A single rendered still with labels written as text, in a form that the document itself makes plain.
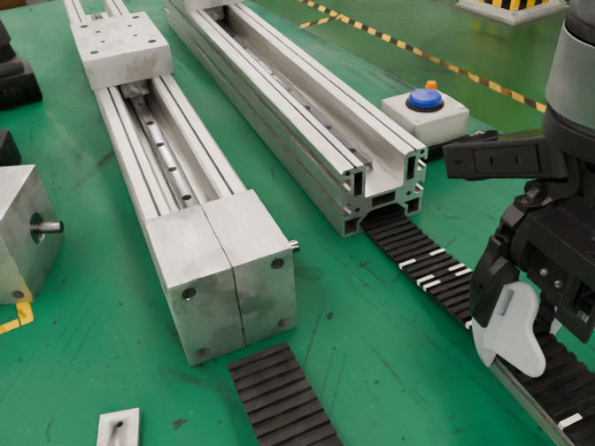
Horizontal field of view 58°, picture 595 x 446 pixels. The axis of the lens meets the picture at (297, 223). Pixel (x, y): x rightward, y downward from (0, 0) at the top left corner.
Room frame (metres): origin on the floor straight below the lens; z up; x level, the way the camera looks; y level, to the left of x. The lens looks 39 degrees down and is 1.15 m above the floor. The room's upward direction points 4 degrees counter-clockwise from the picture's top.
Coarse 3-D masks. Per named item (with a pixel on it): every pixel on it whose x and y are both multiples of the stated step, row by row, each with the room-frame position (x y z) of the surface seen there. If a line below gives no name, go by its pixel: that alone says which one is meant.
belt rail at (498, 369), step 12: (492, 372) 0.26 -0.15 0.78; (504, 372) 0.25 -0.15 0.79; (504, 384) 0.25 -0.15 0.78; (516, 384) 0.24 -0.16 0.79; (516, 396) 0.23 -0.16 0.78; (528, 396) 0.23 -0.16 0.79; (528, 408) 0.22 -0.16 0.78; (540, 408) 0.22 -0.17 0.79; (540, 420) 0.21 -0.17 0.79; (552, 420) 0.20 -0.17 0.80; (552, 432) 0.20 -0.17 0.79; (564, 444) 0.19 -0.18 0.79
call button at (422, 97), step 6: (414, 90) 0.63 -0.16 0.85; (420, 90) 0.62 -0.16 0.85; (426, 90) 0.62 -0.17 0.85; (432, 90) 0.62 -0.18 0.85; (414, 96) 0.61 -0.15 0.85; (420, 96) 0.61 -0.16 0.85; (426, 96) 0.61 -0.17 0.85; (432, 96) 0.61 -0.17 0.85; (438, 96) 0.60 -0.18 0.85; (414, 102) 0.60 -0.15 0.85; (420, 102) 0.60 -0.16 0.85; (426, 102) 0.60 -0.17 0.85; (432, 102) 0.60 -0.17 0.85; (438, 102) 0.60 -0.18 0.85
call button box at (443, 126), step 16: (400, 96) 0.64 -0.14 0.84; (448, 96) 0.63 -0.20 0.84; (384, 112) 0.63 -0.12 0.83; (400, 112) 0.60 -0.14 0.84; (416, 112) 0.59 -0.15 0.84; (432, 112) 0.59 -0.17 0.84; (448, 112) 0.59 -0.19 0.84; (464, 112) 0.59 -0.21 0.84; (416, 128) 0.56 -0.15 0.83; (432, 128) 0.57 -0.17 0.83; (448, 128) 0.58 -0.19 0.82; (464, 128) 0.59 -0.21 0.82; (432, 144) 0.57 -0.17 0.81; (432, 160) 0.57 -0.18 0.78
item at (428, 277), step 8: (440, 264) 0.37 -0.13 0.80; (448, 264) 0.37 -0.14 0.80; (456, 264) 0.37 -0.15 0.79; (424, 272) 0.36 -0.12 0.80; (432, 272) 0.36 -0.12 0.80; (440, 272) 0.36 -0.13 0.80; (448, 272) 0.36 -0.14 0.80; (456, 272) 0.36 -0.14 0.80; (416, 280) 0.35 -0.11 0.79; (424, 280) 0.35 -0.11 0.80; (432, 280) 0.35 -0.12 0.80
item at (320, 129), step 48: (192, 48) 0.98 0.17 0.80; (240, 48) 0.78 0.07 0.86; (288, 48) 0.77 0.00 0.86; (240, 96) 0.73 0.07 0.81; (288, 96) 0.61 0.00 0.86; (336, 96) 0.60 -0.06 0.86; (288, 144) 0.56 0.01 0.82; (336, 144) 0.49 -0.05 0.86; (384, 144) 0.50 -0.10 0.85; (336, 192) 0.45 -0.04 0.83; (384, 192) 0.45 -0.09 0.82
